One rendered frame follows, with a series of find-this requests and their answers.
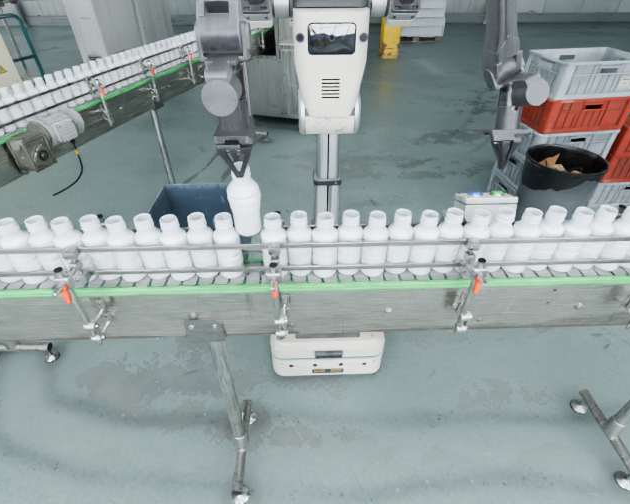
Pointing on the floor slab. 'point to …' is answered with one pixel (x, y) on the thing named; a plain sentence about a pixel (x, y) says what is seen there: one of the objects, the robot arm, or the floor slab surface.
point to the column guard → (389, 41)
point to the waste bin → (575, 193)
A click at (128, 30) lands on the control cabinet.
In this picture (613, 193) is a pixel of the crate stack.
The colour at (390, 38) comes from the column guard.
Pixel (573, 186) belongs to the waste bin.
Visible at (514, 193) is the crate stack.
